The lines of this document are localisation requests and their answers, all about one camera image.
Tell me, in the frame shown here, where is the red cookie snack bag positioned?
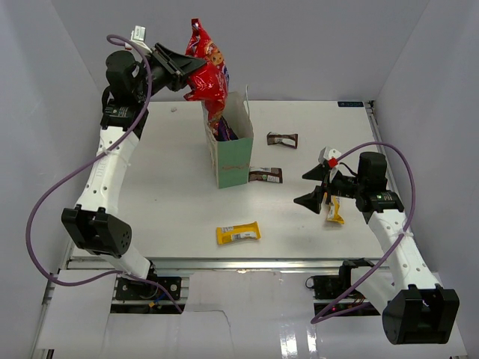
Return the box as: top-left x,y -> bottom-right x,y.
184,18 -> 229,141

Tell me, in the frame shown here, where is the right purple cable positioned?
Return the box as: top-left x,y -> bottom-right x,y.
310,141 -> 418,325

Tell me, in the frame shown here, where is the aluminium front rail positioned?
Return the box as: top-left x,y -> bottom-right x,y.
65,257 -> 427,272

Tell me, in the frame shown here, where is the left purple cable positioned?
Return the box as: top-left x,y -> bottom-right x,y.
25,34 -> 184,314

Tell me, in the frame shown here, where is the green white paper bag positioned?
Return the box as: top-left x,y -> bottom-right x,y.
203,87 -> 254,188

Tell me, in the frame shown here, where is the purple chip bag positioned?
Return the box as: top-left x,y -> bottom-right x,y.
216,117 -> 238,141

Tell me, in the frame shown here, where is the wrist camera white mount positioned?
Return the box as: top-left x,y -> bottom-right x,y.
318,146 -> 341,183
129,25 -> 152,55

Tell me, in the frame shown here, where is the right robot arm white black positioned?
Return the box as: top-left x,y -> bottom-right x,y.
294,147 -> 460,345

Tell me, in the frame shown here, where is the yellow bar wrapper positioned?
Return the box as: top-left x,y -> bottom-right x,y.
326,196 -> 345,225
216,221 -> 261,246

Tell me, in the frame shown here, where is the purple cable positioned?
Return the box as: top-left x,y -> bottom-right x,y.
25,34 -> 184,314
310,141 -> 418,325

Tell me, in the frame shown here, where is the blue label right corner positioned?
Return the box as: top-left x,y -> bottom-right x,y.
338,101 -> 364,108

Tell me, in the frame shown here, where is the brown bar wrapper near bag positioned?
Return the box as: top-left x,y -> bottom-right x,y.
248,167 -> 283,183

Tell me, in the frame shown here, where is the yellow bar wrapper centre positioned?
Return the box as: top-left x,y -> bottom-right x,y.
216,221 -> 261,246

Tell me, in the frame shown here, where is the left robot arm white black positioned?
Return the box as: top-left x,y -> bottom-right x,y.
61,44 -> 207,298

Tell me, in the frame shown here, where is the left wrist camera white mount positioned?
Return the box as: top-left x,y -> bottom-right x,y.
129,25 -> 152,55

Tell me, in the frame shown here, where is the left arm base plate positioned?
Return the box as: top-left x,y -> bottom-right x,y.
113,276 -> 182,307

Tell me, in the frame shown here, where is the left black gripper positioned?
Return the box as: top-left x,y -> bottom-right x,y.
133,42 -> 207,102

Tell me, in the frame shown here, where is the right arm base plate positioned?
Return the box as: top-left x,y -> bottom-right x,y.
305,275 -> 379,316

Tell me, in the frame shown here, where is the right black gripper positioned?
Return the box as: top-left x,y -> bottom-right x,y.
294,163 -> 365,214

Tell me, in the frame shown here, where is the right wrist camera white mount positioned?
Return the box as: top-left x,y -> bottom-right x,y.
318,146 -> 341,183

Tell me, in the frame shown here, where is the yellow bar wrapper right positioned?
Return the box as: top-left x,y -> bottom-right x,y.
326,196 -> 345,225

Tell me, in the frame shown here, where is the brown bar wrapper far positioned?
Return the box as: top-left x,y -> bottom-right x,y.
266,132 -> 299,150

